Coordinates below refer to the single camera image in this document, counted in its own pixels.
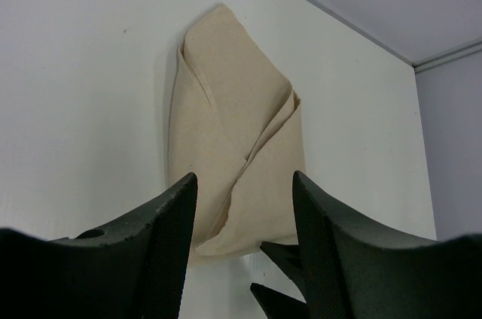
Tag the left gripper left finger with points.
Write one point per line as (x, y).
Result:
(131, 267)

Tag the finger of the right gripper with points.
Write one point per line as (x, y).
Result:
(287, 258)
(277, 305)

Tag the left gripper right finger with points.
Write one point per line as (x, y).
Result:
(356, 267)

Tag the beige cloth napkin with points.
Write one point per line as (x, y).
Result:
(235, 122)

